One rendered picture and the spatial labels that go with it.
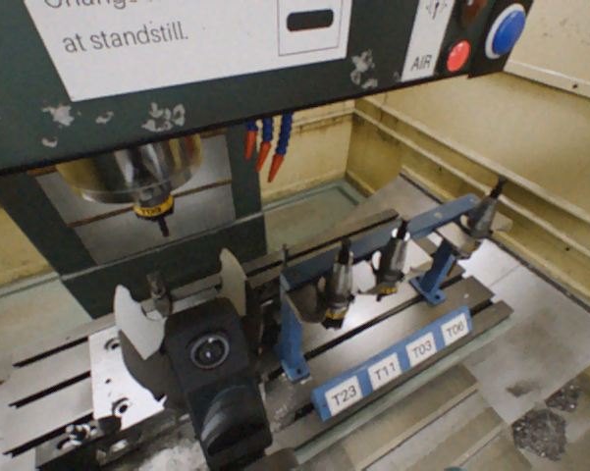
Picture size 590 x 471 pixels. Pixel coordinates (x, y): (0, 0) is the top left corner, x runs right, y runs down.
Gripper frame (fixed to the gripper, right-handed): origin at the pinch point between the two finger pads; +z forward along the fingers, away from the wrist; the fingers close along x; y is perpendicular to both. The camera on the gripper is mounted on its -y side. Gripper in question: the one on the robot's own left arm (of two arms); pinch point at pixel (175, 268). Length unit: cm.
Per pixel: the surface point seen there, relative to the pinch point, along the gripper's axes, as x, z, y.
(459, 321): 57, -9, 44
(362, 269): 28.2, 0.7, 17.5
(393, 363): 35, -9, 45
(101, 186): -3.8, 8.5, -5.7
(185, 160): 4.8, 9.1, -6.0
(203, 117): 4.7, -4.6, -16.7
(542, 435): 72, -38, 72
